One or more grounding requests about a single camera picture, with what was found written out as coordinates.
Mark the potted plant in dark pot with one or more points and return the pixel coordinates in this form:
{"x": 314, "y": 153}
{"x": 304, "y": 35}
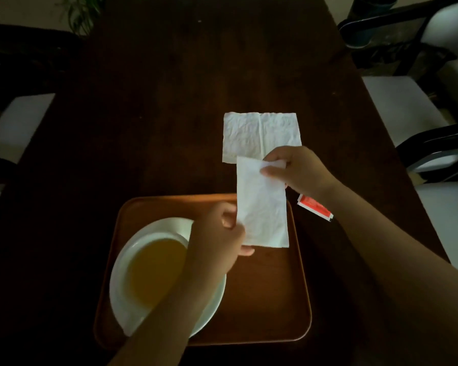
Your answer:
{"x": 370, "y": 11}

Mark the white cup with yellow juice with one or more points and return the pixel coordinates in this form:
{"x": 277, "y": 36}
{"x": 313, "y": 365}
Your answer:
{"x": 152, "y": 270}

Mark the white saucer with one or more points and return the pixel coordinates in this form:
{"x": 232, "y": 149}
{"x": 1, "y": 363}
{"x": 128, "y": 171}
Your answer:
{"x": 164, "y": 224}

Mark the person's right hand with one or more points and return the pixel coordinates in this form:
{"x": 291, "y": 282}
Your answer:
{"x": 305, "y": 171}

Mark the person's right forearm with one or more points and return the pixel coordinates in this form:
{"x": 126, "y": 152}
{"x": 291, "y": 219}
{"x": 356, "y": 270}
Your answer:
{"x": 397, "y": 270}

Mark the red sachet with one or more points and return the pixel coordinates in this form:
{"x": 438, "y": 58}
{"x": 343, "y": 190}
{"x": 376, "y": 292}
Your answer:
{"x": 313, "y": 205}

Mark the person's left forearm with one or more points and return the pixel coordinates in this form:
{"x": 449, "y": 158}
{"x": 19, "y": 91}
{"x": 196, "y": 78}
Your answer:
{"x": 168, "y": 320}

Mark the orange-brown tray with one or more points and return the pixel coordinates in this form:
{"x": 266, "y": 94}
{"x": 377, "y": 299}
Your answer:
{"x": 259, "y": 301}

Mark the person's left hand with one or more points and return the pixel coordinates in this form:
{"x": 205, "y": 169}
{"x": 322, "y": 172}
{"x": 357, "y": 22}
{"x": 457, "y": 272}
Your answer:
{"x": 213, "y": 243}

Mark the white paper napkin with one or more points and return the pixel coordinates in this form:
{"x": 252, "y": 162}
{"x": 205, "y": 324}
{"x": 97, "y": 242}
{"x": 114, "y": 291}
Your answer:
{"x": 261, "y": 209}
{"x": 252, "y": 133}

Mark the green leafy plant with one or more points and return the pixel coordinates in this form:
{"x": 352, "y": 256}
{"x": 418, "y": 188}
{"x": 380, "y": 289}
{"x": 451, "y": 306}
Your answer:
{"x": 82, "y": 13}

